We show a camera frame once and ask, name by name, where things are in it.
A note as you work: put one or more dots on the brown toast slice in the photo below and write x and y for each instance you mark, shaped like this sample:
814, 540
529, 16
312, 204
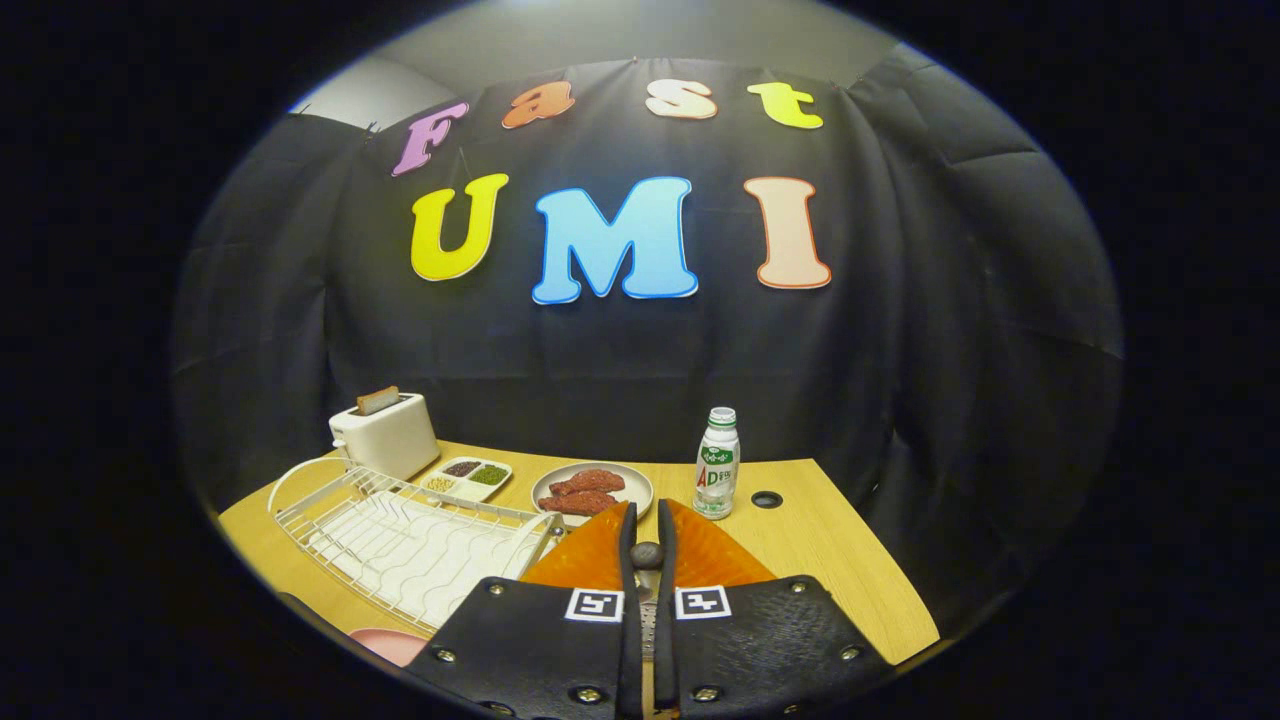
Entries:
378, 400

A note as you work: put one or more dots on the pink plate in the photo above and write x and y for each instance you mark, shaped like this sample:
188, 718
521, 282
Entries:
390, 645

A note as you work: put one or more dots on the white divided condiment tray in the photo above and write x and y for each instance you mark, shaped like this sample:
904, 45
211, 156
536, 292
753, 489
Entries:
465, 478

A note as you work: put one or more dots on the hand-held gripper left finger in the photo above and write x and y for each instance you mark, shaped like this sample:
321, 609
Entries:
540, 650

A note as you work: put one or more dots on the reddish brown meat piece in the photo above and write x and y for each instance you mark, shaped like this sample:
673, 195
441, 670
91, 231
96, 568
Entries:
575, 503
590, 481

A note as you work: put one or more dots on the white toaster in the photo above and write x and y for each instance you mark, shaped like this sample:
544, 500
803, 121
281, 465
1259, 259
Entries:
390, 440

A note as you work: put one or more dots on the beige plate with meat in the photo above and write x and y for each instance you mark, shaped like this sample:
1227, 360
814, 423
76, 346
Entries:
638, 485

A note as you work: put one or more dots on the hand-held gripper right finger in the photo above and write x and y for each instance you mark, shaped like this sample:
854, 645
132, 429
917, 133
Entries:
760, 645

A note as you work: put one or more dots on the white drink bottle green label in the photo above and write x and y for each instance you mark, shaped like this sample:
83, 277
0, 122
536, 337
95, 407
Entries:
717, 470

